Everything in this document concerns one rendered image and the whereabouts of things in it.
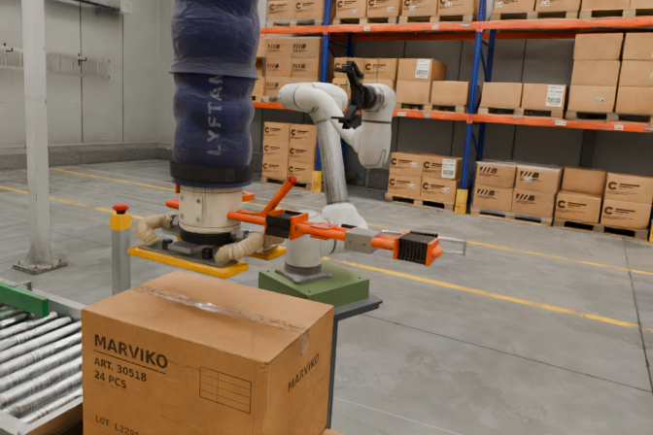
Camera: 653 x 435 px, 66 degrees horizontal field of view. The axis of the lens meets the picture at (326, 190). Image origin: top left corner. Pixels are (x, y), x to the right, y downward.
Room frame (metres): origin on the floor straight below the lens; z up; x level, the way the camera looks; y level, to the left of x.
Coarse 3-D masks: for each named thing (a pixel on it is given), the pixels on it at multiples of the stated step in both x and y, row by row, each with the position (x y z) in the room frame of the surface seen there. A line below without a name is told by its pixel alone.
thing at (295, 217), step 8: (272, 216) 1.24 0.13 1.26; (280, 216) 1.28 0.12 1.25; (288, 216) 1.28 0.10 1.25; (296, 216) 1.24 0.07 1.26; (304, 216) 1.27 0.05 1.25; (264, 224) 1.25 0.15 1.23; (272, 224) 1.24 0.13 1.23; (280, 224) 1.23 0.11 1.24; (288, 224) 1.21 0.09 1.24; (264, 232) 1.25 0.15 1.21; (272, 232) 1.23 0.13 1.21; (280, 232) 1.22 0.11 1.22; (288, 232) 1.21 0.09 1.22; (296, 232) 1.23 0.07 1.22
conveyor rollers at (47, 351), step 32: (0, 320) 2.02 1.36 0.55; (32, 320) 2.04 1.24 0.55; (64, 320) 2.07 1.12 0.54; (0, 352) 1.75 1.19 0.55; (32, 352) 1.77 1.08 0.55; (64, 352) 1.79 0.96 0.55; (0, 384) 1.56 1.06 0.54; (32, 384) 1.57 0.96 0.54; (64, 384) 1.58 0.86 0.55; (32, 416) 1.39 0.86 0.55
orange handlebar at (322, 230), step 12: (252, 192) 1.64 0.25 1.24; (168, 204) 1.41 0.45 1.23; (228, 216) 1.32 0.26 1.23; (240, 216) 1.30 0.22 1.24; (252, 216) 1.29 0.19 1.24; (300, 228) 1.22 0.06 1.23; (312, 228) 1.20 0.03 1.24; (324, 228) 1.19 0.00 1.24; (336, 228) 1.22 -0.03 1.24; (348, 228) 1.21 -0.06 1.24; (372, 240) 1.13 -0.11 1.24; (384, 240) 1.12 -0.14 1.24; (432, 252) 1.07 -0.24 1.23
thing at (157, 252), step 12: (168, 240) 1.32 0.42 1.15; (132, 252) 1.32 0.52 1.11; (144, 252) 1.30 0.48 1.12; (156, 252) 1.30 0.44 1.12; (168, 252) 1.29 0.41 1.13; (180, 252) 1.29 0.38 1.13; (204, 252) 1.25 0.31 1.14; (168, 264) 1.26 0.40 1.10; (180, 264) 1.24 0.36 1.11; (192, 264) 1.22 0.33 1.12; (204, 264) 1.23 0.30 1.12; (216, 264) 1.22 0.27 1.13; (228, 264) 1.23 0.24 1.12; (240, 264) 1.24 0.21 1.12; (216, 276) 1.19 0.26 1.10; (228, 276) 1.19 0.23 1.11
